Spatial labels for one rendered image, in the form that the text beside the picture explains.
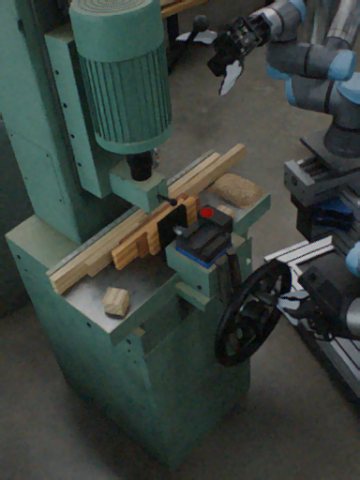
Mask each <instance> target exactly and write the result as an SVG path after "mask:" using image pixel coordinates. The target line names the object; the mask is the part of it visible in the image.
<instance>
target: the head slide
mask: <svg viewBox="0 0 360 480"><path fill-rule="evenodd" d="M44 37H45V40H46V44H47V47H48V51H49V56H50V59H51V62H50V63H52V64H51V67H52V73H53V76H54V80H55V84H56V89H57V92H58V96H59V99H60V103H61V107H62V112H63V115H64V118H65V122H66V126H67V133H68V136H69V140H70V144H71V149H72V153H73V156H75V158H74V159H76V164H77V168H78V172H79V176H80V179H81V183H82V187H83V188H85V189H87V190H88V191H90V192H92V194H94V195H96V196H98V197H99V198H100V199H103V198H104V197H106V196H108V195H109V193H111V192H112V187H111V182H110V177H109V173H108V170H110V169H111V168H112V167H114V165H115V164H117V163H118V162H121V161H122V160H124V159H125V158H126V155H125V154H116V153H113V151H111V152H110V150H107V149H105V148H103V147H101V146H100V145H99V144H98V142H97V140H96V135H95V131H94V126H93V121H92V117H91V112H90V108H89V103H88V99H87V94H86V90H85V85H84V81H83V74H82V68H81V64H80V59H79V55H78V51H77V47H76V43H75V38H74V35H73V30H72V25H71V22H68V23H67V24H65V25H63V26H61V27H59V28H56V29H54V30H52V31H51V32H49V33H47V34H45V35H44Z"/></svg>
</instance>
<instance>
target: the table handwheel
mask: <svg viewBox="0 0 360 480"><path fill-rule="evenodd" d="M272 273H273V276H272V277H271V279H270V281H269V283H268V285H266V288H265V289H264V292H265V293H269V294H270V293H271V291H272V290H273V289H274V286H275V284H276V282H277V280H278V278H279V276H280V278H281V281H280V289H279V293H278V296H277V297H280V296H281V295H284V294H287V293H290V292H291V290H292V283H293V274H292V270H291V268H290V266H289V265H288V264H286V263H285V262H283V261H282V260H278V261H271V262H268V263H265V264H263V265H262V266H260V267H259V268H258V269H256V270H255V271H254V272H253V274H251V275H250V276H249V277H248V278H247V279H246V280H245V281H244V282H243V284H242V285H241V287H240V289H238V290H237V291H236V293H234V292H231V294H232V300H231V302H230V304H229V305H228V306H227V308H225V310H224V313H223V315H222V317H221V320H220V322H219V325H218V329H217V334H216V339H215V349H214V354H215V355H216V358H217V361H218V362H219V363H220V364H221V365H222V366H224V367H227V368H231V367H236V366H238V365H240V364H242V363H245V362H246V361H247V360H248V359H249V357H250V356H251V355H253V354H254V353H255V352H256V351H258V350H259V349H260V348H261V346H262V345H263V344H264V342H265V341H266V340H267V339H268V337H269V336H270V334H272V333H273V330H274V329H275V327H276V326H277V324H278V321H279V319H280V318H281V315H282V312H283V311H281V310H280V309H279V308H278V307H277V305H275V306H274V308H273V310H272V312H271V314H270V310H268V309H269V307H265V306H264V304H263V303H262V302H261V301H259V302H257V301H256V299H252V301H249V302H248V301H246V299H247V298H248V296H249V295H250V294H251V292H252V291H254V290H255V289H256V288H257V286H258V285H259V284H260V283H261V282H262V281H263V280H264V279H265V278H267V277H269V276H270V275H272ZM237 312H238V314H241V318H242V320H239V321H238V322H236V323H235V324H233V322H234V319H235V317H236V315H237ZM269 315H270V317H268V316H269ZM246 324H248V325H250V326H251V327H253V328H254V331H255V337H254V339H252V340H251V341H250V342H249V344H248V345H247V346H246V348H245V349H242V350H241V351H240V352H238V353H236V354H233V355H228V354H226V343H227V338H228V337H229V336H230V335H231V334H233V333H234V332H236V331H237V330H238V329H240V327H243V326H244V325H246ZM261 327H262V328H261Z"/></svg>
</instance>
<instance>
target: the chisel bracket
mask: <svg viewBox="0 0 360 480"><path fill-rule="evenodd" d="M108 173H109V177H110V182H111V187H112V192H114V193H116V195H117V196H119V197H122V198H124V199H125V200H127V201H129V202H131V203H133V204H136V205H137V206H139V207H141V209H142V210H143V211H145V212H147V213H152V212H153V211H155V210H156V209H157V207H158V206H160V205H161V204H163V203H165V202H166V201H164V200H161V199H159V198H157V195H158V194H163V196H165V197H167V198H169V192H168V185H167V177H166V176H164V175H162V174H159V173H157V172H154V171H152V176H151V177H150V178H149V179H146V180H143V182H137V180H133V179H132V178H131V176H130V170H129V166H128V164H127V160H126V159H124V160H122V161H121V162H118V163H117V164H115V165H114V167H112V168H111V169H110V170H108Z"/></svg>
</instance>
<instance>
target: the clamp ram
mask: <svg viewBox="0 0 360 480"><path fill-rule="evenodd" d="M187 228H188V211H186V206H185V205H184V204H182V203H181V204H179V205H178V206H177V207H176V209H174V210H172V211H171V212H170V213H169V214H168V215H167V216H165V217H164V218H163V219H160V220H159V221H158V223H157V234H158V240H159V247H160V249H162V250H163V251H166V247H167V246H168V245H169V244H170V243H171V242H172V241H174V240H176V239H175V238H176V237H177V236H178V235H179V234H181V232H182V231H183V230H184V229H187Z"/></svg>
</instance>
